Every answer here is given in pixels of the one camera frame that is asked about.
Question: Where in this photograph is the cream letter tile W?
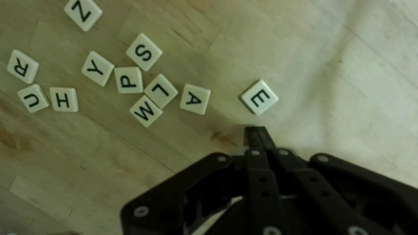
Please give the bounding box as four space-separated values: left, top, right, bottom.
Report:
129 95 165 130

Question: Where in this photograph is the cream letter tile L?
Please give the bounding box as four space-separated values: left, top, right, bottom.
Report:
143 72 181 110

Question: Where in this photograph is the cream letter tile A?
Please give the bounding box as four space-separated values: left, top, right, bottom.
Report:
180 83 214 117

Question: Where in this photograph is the cream letter tile S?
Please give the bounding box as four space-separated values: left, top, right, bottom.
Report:
125 32 165 74

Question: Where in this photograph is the cream letter tile P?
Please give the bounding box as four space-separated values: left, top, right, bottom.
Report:
114 66 146 96

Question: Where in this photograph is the cream letter tile Z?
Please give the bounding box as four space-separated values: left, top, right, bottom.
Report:
63 0 105 33

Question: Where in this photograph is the cream letter tile R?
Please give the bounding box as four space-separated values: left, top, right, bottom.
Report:
6 49 41 85

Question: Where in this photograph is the cream letter tile H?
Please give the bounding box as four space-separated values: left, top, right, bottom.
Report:
49 87 80 114

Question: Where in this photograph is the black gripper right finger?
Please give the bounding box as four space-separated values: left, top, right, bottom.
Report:
258 127 418 235

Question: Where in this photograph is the cream letter tile E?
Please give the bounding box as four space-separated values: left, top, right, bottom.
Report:
240 79 281 118

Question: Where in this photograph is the cream letter tile U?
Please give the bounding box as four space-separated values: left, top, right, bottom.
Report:
16 83 52 115

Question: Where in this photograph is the cream letter tile Y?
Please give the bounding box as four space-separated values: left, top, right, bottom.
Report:
80 50 117 88

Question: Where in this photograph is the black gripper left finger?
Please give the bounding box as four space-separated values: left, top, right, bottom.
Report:
121 127 280 235

